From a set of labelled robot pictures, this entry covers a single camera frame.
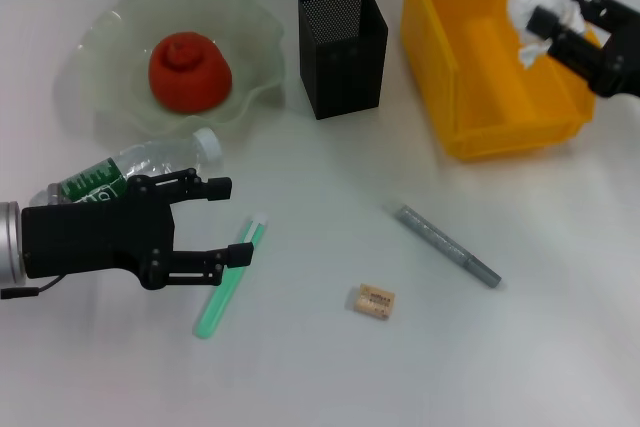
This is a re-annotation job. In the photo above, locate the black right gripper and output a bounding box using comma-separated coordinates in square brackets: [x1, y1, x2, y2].
[526, 0, 640, 99]

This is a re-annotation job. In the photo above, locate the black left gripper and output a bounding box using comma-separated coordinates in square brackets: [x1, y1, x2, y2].
[20, 168, 256, 291]

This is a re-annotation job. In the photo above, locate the green pen white clip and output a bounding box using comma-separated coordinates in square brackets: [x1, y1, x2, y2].
[192, 214, 269, 341]

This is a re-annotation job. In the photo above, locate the clear water bottle green label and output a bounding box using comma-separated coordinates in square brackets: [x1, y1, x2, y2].
[32, 127, 223, 209]

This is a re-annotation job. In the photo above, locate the orange knitted fruit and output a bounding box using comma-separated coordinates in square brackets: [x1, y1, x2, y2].
[148, 31, 234, 115]

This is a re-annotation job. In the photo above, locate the black mesh pen holder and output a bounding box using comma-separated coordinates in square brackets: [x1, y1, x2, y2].
[297, 0, 390, 121]

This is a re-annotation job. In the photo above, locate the pale green glass fruit plate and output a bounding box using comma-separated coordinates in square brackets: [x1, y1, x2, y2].
[53, 0, 287, 141]

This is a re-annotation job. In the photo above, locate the grey glitter pen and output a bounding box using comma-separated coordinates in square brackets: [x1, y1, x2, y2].
[383, 201, 503, 290]

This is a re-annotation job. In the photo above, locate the yellow plastic bin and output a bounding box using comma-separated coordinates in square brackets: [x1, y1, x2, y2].
[399, 0, 604, 163]

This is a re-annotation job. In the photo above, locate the small tan cork block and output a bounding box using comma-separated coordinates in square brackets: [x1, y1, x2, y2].
[349, 282, 397, 321]

